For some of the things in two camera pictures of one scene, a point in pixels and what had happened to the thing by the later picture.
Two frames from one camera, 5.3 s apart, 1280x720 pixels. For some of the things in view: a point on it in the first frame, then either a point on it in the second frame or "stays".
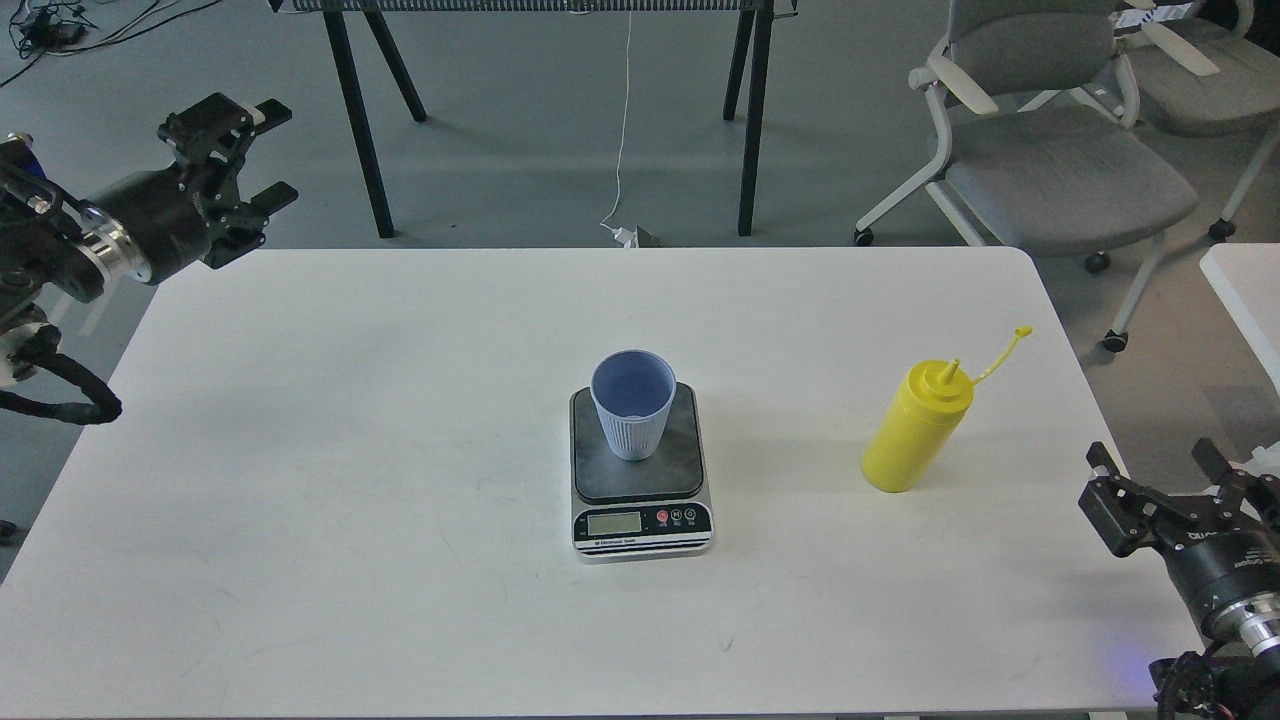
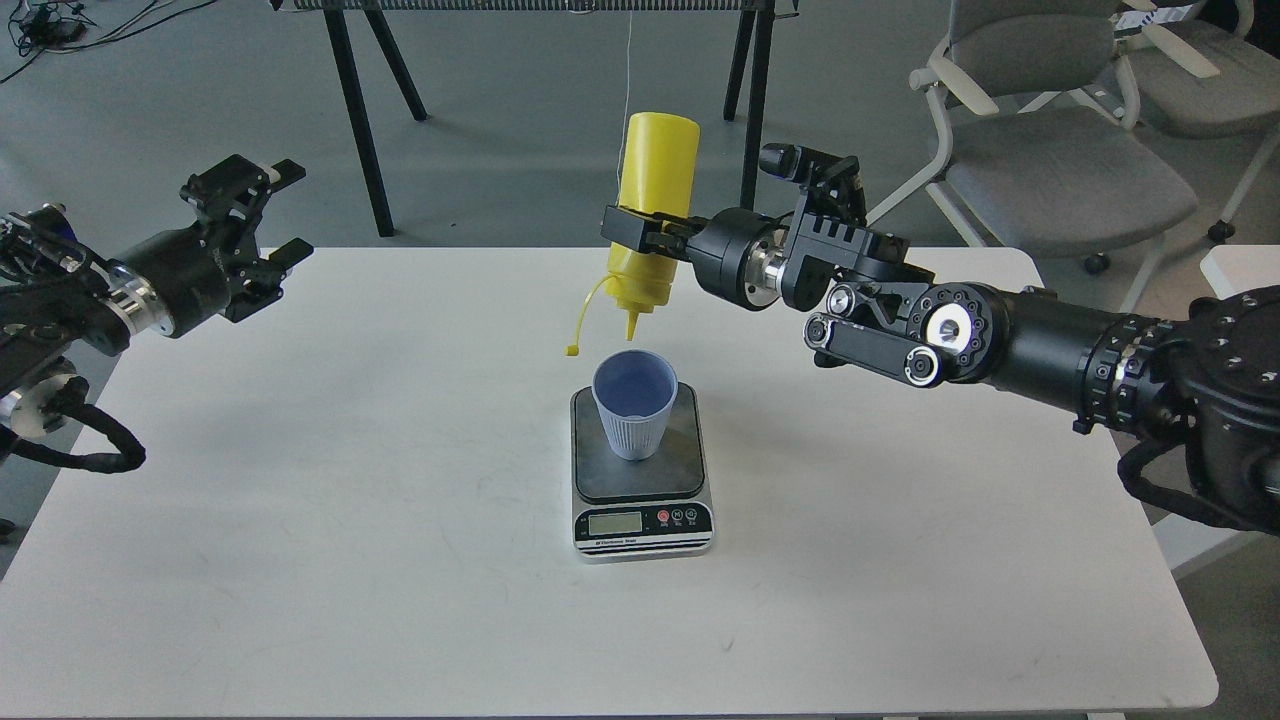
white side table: (1244, 279) stays
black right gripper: (1224, 549) → (737, 254)
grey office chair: (1041, 148) stays
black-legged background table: (342, 16) stays
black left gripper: (168, 213) → (181, 280)
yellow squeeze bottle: (919, 421) → (659, 168)
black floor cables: (63, 27) stays
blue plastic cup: (633, 390) stays
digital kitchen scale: (651, 509) stays
